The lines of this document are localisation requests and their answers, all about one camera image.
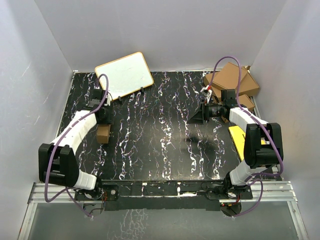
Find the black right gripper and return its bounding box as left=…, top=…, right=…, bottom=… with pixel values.
left=187, top=99, right=225, bottom=125

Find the cardboard box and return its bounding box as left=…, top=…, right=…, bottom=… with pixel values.
left=96, top=124, right=111, bottom=144
left=211, top=66, right=260, bottom=98
left=212, top=62, right=239, bottom=90
left=214, top=94, right=255, bottom=123

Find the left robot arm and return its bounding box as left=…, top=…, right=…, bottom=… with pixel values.
left=38, top=88, right=113, bottom=200

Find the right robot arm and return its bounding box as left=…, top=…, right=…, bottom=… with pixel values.
left=187, top=86, right=284, bottom=199

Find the yellow booklet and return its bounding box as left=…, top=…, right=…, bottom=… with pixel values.
left=228, top=126, right=246, bottom=162

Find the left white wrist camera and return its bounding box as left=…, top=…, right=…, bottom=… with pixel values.
left=103, top=91, right=113, bottom=107

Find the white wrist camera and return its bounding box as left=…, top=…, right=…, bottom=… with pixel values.
left=103, top=91, right=113, bottom=107
left=200, top=85, right=212, bottom=104

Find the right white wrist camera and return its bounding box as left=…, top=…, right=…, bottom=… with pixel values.
left=200, top=85, right=212, bottom=104

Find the whiteboard with orange frame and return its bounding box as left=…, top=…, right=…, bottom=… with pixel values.
left=94, top=52, right=154, bottom=100

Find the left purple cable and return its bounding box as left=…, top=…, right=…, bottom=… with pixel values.
left=44, top=73, right=110, bottom=218

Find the purple cable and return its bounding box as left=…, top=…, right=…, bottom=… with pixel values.
left=209, top=56, right=285, bottom=218
left=44, top=73, right=110, bottom=218

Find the black base frame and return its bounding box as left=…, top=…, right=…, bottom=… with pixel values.
left=101, top=180, right=253, bottom=213

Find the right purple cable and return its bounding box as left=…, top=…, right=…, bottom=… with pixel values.
left=209, top=56, right=285, bottom=218

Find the aluminium rail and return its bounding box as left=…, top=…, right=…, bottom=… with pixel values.
left=27, top=181, right=298, bottom=203

